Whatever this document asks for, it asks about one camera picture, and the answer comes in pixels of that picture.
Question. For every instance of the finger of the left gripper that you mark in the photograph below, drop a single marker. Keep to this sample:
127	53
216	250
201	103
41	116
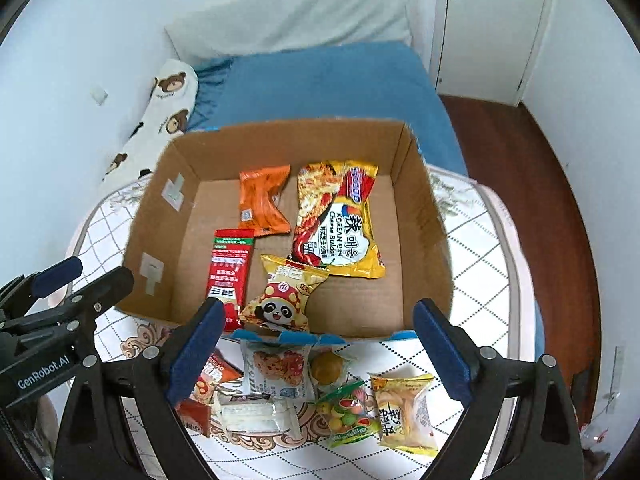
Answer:
87	304
22	292

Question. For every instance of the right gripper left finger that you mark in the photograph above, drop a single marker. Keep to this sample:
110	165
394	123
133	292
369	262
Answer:
94	440

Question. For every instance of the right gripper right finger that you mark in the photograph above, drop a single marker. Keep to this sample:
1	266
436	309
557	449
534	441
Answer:
542	440

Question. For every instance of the orange crispy corn snack bag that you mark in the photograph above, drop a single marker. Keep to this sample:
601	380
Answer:
216	371

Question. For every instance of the small brown red packet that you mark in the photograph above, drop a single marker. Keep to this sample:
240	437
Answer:
195	416

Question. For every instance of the yellow bread packet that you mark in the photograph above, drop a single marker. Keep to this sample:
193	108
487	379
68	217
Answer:
403	413

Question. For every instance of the clear white wafer packet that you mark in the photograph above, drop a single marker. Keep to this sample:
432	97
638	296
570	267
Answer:
256	414

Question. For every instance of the colourful candy packet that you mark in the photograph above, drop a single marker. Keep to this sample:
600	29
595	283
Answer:
345	413

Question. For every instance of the red stick snack packet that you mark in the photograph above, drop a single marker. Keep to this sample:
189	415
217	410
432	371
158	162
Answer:
228	272

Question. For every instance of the braised egg packet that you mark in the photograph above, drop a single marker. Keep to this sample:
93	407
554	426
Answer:
329	370

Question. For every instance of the white cookie snack packet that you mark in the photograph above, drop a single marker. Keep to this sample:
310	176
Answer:
279	371

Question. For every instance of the yellow panda snack packet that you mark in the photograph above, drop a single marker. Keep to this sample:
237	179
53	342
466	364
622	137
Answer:
282	303

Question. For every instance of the orange snack packet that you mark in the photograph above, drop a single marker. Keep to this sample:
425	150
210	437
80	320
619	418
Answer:
260	191

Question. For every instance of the bear print pillow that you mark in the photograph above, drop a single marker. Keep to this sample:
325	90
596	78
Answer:
166	116

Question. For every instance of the yellow Korean noodle packet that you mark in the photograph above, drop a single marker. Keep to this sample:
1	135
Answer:
334	227

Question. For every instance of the blue bed sheet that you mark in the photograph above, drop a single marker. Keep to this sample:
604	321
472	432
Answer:
371	102

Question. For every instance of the grey padded headboard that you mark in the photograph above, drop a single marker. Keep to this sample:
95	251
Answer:
246	27

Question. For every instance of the white door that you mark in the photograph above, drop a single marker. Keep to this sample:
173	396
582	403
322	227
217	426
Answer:
487	49

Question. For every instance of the white wall socket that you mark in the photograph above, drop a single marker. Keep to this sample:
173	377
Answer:
99	95

